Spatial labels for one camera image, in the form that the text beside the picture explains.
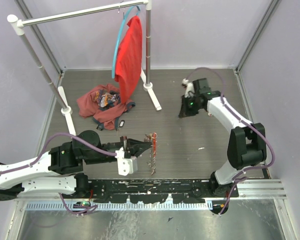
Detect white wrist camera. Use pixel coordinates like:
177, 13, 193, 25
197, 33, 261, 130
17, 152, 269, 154
181, 78, 195, 98
115, 147, 138, 176

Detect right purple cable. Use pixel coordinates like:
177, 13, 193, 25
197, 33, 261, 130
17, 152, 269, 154
186, 66, 276, 216

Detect bright red shirt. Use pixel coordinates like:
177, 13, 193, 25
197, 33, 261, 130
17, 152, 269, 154
114, 16, 143, 103

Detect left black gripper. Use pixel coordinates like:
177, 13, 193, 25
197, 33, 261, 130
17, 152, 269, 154
85, 136, 153, 166

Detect black key tag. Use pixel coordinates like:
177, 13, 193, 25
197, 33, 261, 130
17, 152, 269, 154
116, 120, 125, 131

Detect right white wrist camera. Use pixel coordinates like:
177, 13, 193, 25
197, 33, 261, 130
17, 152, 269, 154
181, 78, 195, 98

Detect dark red printed shirt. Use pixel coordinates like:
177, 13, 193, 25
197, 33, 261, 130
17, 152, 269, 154
76, 83, 136, 131

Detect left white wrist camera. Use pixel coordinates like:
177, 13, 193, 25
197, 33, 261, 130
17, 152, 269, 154
115, 147, 138, 176

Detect grey cable duct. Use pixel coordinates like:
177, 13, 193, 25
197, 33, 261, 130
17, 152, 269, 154
24, 200, 213, 211

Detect small electronics board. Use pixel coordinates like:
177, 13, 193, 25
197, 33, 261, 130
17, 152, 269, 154
73, 201, 91, 209

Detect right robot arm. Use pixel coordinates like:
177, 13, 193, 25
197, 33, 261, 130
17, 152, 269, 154
178, 78, 267, 197

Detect blue clothes hanger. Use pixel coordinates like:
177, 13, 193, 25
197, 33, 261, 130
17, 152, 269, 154
111, 5, 141, 79

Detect white clothes rack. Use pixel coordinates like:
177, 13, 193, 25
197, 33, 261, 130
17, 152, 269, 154
6, 0, 163, 137

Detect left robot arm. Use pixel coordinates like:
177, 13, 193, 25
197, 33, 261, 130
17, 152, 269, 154
0, 130, 152, 202

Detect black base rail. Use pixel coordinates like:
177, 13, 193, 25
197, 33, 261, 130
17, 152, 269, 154
89, 179, 233, 204

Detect red handled keyring with keys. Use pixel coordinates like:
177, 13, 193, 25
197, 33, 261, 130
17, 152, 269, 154
144, 132, 158, 176

